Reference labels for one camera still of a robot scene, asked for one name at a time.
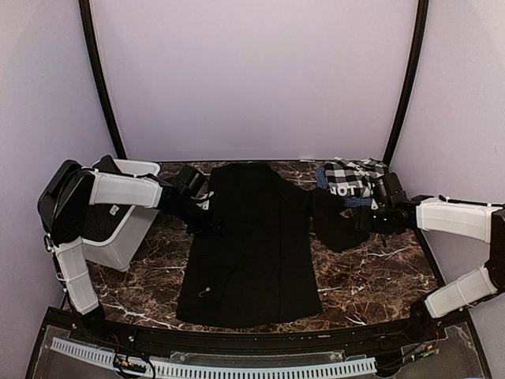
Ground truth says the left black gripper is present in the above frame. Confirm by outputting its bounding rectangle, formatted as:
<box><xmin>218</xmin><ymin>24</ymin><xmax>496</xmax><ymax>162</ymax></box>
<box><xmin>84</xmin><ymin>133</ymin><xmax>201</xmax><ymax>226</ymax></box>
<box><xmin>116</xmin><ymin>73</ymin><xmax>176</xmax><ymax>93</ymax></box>
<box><xmin>170</xmin><ymin>197</ymin><xmax>230</xmax><ymax>238</ymax></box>

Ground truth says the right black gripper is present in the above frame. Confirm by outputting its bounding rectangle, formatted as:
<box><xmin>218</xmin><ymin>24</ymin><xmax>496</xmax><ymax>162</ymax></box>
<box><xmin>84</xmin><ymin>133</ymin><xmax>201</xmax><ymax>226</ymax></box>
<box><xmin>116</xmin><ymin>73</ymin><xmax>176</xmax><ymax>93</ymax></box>
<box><xmin>356</xmin><ymin>205</ymin><xmax>395</xmax><ymax>235</ymax></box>

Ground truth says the black long sleeve shirt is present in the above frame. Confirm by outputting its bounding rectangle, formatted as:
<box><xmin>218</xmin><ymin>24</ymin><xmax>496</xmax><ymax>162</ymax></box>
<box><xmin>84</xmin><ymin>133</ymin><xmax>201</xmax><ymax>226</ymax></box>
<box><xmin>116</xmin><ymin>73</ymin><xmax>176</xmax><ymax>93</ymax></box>
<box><xmin>176</xmin><ymin>163</ymin><xmax>369</xmax><ymax>328</ymax></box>

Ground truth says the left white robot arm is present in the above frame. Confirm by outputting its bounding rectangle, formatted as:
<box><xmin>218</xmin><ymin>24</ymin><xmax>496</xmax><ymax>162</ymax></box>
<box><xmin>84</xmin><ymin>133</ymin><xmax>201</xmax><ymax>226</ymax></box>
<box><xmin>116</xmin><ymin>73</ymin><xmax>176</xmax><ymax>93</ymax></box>
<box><xmin>37</xmin><ymin>156</ymin><xmax>223</xmax><ymax>344</ymax></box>

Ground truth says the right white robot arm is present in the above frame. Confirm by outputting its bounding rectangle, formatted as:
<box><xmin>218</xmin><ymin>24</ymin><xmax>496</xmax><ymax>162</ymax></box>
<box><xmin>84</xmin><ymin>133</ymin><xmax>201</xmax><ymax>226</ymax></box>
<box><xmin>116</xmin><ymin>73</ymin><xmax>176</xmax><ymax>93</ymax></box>
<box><xmin>356</xmin><ymin>173</ymin><xmax>504</xmax><ymax>343</ymax></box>

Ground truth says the blue checked folded shirt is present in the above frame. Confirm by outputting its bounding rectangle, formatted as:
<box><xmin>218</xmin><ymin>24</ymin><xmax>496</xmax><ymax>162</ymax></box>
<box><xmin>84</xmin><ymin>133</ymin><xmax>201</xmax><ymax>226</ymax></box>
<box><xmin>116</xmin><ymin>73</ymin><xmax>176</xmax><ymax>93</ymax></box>
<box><xmin>315</xmin><ymin>167</ymin><xmax>378</xmax><ymax>209</ymax></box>

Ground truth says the black white plaid shirt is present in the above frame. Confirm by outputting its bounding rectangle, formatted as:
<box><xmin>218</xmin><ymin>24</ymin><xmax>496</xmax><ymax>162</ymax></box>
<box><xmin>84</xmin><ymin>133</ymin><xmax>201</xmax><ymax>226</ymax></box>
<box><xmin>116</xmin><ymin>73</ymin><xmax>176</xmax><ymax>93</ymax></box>
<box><xmin>323</xmin><ymin>157</ymin><xmax>389</xmax><ymax>198</ymax></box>

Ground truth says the white plastic bin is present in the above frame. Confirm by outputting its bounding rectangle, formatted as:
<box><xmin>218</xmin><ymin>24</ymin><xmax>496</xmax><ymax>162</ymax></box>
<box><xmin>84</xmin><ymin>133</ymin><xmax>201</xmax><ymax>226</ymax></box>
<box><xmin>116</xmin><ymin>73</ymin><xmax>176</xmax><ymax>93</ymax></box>
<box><xmin>45</xmin><ymin>157</ymin><xmax>161</xmax><ymax>273</ymax></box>

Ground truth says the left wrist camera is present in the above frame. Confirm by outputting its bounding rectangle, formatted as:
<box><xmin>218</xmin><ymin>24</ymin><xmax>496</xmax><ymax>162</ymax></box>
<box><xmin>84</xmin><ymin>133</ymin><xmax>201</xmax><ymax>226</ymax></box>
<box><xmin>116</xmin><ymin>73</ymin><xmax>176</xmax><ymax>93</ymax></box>
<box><xmin>195</xmin><ymin>191</ymin><xmax>215</xmax><ymax>211</ymax></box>

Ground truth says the black curved table rail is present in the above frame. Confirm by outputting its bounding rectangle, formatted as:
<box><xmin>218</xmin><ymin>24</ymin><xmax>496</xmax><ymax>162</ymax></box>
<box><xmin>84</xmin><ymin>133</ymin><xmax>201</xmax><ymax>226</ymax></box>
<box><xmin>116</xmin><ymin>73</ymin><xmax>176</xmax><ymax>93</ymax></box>
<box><xmin>43</xmin><ymin>307</ymin><xmax>413</xmax><ymax>356</ymax></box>

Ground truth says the white slotted cable duct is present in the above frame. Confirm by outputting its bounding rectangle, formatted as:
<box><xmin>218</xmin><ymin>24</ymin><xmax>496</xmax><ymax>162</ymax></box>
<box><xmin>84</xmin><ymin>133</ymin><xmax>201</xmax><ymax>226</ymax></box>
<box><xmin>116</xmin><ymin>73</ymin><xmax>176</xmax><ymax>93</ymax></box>
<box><xmin>50</xmin><ymin>337</ymin><xmax>376</xmax><ymax>378</ymax></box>

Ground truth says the left black frame post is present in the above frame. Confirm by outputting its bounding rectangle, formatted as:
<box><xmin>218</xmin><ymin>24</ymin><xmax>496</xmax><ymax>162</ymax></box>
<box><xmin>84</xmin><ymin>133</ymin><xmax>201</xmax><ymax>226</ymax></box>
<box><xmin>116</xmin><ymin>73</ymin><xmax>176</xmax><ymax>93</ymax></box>
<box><xmin>78</xmin><ymin>0</ymin><xmax>127</xmax><ymax>159</ymax></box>

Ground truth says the black frame post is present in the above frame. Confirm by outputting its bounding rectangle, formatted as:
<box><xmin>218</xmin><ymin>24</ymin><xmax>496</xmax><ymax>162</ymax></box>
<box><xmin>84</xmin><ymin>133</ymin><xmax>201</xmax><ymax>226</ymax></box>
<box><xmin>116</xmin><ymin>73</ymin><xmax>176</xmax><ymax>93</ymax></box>
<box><xmin>78</xmin><ymin>0</ymin><xmax>127</xmax><ymax>159</ymax></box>
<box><xmin>383</xmin><ymin>0</ymin><xmax>429</xmax><ymax>165</ymax></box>

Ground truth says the right black frame post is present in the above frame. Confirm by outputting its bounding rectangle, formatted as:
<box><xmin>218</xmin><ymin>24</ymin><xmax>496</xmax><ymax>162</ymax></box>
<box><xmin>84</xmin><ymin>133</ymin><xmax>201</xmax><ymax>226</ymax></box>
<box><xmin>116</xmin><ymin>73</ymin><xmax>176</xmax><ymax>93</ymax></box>
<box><xmin>383</xmin><ymin>0</ymin><xmax>429</xmax><ymax>165</ymax></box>

